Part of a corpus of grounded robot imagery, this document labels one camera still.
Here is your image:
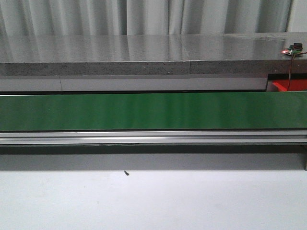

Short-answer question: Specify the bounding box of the green conveyor belt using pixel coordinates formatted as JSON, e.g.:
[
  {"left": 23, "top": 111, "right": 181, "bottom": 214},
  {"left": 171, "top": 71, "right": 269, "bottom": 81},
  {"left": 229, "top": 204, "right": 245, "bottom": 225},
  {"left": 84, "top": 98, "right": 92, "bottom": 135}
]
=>
[{"left": 0, "top": 92, "right": 307, "bottom": 131}]

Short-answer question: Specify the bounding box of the red plastic bin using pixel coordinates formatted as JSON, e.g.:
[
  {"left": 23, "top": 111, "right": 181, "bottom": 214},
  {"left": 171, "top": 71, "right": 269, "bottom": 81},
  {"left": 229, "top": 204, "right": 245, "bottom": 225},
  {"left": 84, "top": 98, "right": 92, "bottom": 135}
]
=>
[{"left": 272, "top": 79, "right": 307, "bottom": 92}]

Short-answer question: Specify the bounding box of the small green circuit board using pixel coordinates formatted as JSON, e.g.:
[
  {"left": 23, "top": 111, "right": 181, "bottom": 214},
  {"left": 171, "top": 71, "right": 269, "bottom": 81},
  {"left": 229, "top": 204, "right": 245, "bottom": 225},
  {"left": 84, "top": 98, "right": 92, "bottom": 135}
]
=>
[{"left": 280, "top": 42, "right": 306, "bottom": 56}]

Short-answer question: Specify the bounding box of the white pleated curtain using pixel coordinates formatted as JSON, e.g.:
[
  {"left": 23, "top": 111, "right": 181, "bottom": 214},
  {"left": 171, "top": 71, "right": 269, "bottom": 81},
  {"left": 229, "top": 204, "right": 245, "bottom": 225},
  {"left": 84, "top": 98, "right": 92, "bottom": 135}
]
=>
[{"left": 0, "top": 0, "right": 307, "bottom": 36}]

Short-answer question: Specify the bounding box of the aluminium conveyor frame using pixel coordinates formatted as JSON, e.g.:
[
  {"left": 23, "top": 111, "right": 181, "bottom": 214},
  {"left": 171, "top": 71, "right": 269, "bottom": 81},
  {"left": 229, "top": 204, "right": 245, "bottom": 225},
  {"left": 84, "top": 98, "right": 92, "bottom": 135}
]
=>
[{"left": 0, "top": 130, "right": 307, "bottom": 171}]

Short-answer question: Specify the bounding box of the red orange wire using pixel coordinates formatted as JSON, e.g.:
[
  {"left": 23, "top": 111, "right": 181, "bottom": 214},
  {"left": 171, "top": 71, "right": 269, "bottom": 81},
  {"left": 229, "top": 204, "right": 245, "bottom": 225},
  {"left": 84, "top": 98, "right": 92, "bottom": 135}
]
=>
[{"left": 286, "top": 54, "right": 296, "bottom": 92}]

